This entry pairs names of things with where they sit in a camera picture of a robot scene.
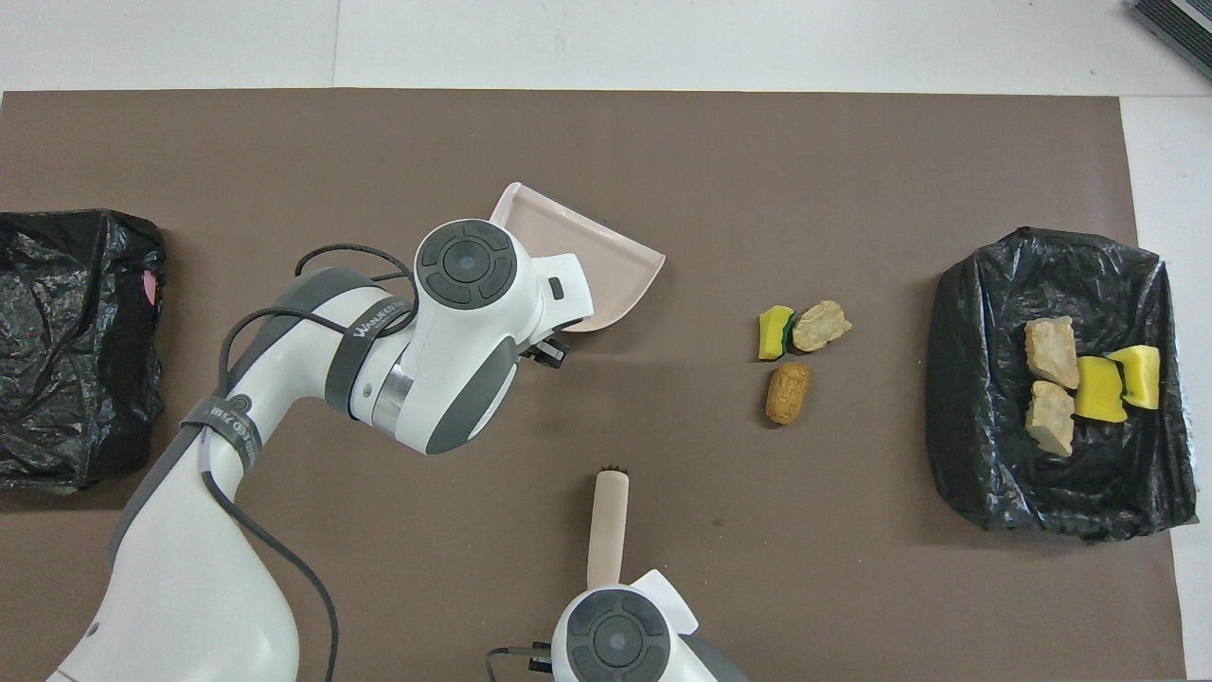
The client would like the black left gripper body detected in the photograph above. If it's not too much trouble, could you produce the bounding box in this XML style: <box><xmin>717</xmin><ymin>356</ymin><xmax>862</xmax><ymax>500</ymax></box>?
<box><xmin>524</xmin><ymin>333</ymin><xmax>573</xmax><ymax>370</ymax></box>

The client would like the beige plastic dustpan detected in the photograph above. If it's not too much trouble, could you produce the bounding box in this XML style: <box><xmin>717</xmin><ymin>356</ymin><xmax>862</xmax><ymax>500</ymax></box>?
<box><xmin>488</xmin><ymin>182</ymin><xmax>667</xmax><ymax>334</ymax></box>

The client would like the beige hand brush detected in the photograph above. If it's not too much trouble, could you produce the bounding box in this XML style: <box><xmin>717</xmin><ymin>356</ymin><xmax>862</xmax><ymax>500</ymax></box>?
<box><xmin>586</xmin><ymin>465</ymin><xmax>632</xmax><ymax>593</ymax></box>

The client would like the small yellow green sponge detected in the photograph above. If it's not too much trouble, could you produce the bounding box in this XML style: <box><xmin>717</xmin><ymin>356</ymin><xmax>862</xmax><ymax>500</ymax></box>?
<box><xmin>757</xmin><ymin>304</ymin><xmax>798</xmax><ymax>362</ymax></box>

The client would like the brown bread roll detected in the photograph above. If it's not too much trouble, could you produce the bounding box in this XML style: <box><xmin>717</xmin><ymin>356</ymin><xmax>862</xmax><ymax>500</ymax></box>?
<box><xmin>765</xmin><ymin>363</ymin><xmax>813</xmax><ymax>426</ymax></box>

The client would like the small beige chunk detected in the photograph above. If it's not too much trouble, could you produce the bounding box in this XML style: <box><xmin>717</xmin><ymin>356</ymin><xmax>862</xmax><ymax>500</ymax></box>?
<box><xmin>792</xmin><ymin>299</ymin><xmax>853</xmax><ymax>353</ymax></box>

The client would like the orange striped foam chunk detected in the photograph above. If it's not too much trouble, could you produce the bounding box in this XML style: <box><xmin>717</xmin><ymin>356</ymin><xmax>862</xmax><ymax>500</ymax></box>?
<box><xmin>1025</xmin><ymin>315</ymin><xmax>1081</xmax><ymax>390</ymax></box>

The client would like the beige foam chunk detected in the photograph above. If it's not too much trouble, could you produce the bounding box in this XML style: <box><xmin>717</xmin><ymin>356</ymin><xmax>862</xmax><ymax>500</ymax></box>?
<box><xmin>1025</xmin><ymin>380</ymin><xmax>1077</xmax><ymax>458</ymax></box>

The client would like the notched yellow sponge piece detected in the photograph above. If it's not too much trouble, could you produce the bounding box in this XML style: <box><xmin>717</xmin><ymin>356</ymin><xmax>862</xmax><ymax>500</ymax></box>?
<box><xmin>1106</xmin><ymin>345</ymin><xmax>1162</xmax><ymax>411</ymax></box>

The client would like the black bag lined bin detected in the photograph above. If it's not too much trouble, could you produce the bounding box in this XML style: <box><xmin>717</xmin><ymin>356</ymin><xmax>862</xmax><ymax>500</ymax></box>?
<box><xmin>925</xmin><ymin>225</ymin><xmax>1199</xmax><ymax>543</ymax></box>

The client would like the black bag bin pink spot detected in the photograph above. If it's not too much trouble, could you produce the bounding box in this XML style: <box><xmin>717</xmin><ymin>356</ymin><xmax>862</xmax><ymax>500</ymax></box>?
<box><xmin>0</xmin><ymin>208</ymin><xmax>169</xmax><ymax>494</ymax></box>

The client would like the brown table mat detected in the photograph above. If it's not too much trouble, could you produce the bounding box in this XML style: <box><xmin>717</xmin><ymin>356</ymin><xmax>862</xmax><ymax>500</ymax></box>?
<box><xmin>0</xmin><ymin>88</ymin><xmax>1186</xmax><ymax>682</ymax></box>

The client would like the dark grey ribbed object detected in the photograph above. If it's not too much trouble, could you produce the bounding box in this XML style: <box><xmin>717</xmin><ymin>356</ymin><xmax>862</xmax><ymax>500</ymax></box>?
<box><xmin>1130</xmin><ymin>0</ymin><xmax>1212</xmax><ymax>81</ymax></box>

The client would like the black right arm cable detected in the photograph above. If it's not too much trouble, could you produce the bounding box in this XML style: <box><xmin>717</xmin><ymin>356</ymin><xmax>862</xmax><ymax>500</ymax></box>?
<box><xmin>486</xmin><ymin>646</ymin><xmax>536</xmax><ymax>682</ymax></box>

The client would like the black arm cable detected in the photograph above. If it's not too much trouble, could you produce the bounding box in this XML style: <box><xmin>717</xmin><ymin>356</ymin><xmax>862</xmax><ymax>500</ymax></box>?
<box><xmin>486</xmin><ymin>646</ymin><xmax>536</xmax><ymax>682</ymax></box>
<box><xmin>199</xmin><ymin>243</ymin><xmax>422</xmax><ymax>682</ymax></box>

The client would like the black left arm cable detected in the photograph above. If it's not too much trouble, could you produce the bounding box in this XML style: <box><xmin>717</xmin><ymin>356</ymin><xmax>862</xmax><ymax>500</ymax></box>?
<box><xmin>199</xmin><ymin>243</ymin><xmax>422</xmax><ymax>682</ymax></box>

